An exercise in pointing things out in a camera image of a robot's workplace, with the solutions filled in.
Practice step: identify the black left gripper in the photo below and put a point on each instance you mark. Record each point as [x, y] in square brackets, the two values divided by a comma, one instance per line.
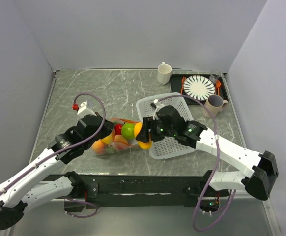
[107, 129]

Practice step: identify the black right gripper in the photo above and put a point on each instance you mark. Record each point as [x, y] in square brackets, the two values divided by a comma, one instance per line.
[144, 134]

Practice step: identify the orange yellow mango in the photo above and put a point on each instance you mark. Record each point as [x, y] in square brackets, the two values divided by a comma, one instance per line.
[142, 136]

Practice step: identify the green apple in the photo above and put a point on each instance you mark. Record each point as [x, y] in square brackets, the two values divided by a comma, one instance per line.
[127, 131]

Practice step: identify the white plastic perforated basket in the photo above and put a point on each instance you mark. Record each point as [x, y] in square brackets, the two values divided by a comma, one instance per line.
[168, 147]

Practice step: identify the yellow bell pepper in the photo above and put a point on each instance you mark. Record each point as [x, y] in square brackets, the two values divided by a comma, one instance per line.
[109, 139]

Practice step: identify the clear zip bag orange zipper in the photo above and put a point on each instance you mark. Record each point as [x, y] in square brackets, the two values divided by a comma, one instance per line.
[133, 143]

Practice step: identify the red bell pepper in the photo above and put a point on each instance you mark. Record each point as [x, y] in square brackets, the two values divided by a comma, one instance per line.
[118, 129]

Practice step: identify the peach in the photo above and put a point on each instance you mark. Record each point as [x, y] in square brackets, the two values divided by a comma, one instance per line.
[120, 143]
[99, 147]

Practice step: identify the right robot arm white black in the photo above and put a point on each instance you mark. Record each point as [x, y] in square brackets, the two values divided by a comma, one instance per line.
[256, 172]

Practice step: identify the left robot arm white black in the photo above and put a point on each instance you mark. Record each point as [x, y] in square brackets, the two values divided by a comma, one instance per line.
[21, 192]

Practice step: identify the black rectangular tray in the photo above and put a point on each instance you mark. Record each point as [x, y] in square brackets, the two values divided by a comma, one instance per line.
[175, 83]

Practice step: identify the orange plastic fork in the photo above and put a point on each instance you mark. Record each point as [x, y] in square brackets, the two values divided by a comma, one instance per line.
[182, 85]

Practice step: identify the white ceramic mug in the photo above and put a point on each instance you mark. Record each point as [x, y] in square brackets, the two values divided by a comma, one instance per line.
[163, 73]

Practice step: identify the black white striped plate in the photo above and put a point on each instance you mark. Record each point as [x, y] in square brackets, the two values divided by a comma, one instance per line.
[199, 87]

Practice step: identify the beige mug purple inside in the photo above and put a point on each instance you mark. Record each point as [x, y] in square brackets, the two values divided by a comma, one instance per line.
[214, 104]

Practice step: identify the orange plastic spoon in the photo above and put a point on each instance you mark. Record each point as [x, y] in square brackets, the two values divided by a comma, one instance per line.
[217, 86]

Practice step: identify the clear glass cup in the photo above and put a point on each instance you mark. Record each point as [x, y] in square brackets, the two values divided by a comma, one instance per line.
[214, 76]

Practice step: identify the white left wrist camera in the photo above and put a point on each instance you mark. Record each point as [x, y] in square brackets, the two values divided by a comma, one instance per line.
[83, 109]

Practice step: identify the aluminium extrusion frame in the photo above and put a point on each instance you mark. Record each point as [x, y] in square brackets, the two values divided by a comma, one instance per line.
[171, 160]

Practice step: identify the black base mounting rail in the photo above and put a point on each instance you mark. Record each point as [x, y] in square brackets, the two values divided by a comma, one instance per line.
[140, 191]

